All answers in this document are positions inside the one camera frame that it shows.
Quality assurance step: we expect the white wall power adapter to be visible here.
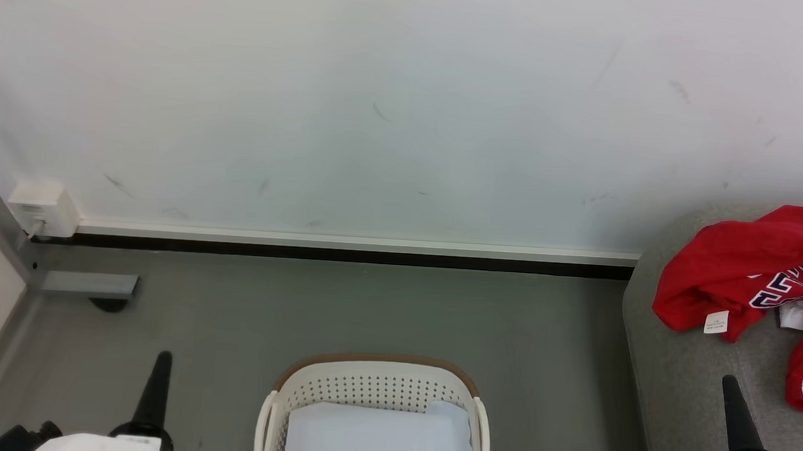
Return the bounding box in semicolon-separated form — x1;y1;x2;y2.
5;178;85;242

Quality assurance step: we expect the pale blue folded cloth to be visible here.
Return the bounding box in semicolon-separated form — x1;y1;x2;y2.
283;390;480;451

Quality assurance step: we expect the white black baseboard strip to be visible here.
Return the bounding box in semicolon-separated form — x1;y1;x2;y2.
32;215;643;282

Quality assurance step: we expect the red white sports jersey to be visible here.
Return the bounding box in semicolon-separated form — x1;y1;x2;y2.
645;196;803;419

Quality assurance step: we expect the white perforated laundry basket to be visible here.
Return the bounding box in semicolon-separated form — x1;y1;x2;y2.
253;347;496;451

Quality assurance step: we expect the grey fabric sofa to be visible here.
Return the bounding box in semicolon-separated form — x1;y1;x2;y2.
614;191;803;451

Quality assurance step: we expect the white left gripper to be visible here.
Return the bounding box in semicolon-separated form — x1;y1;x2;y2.
31;342;180;451

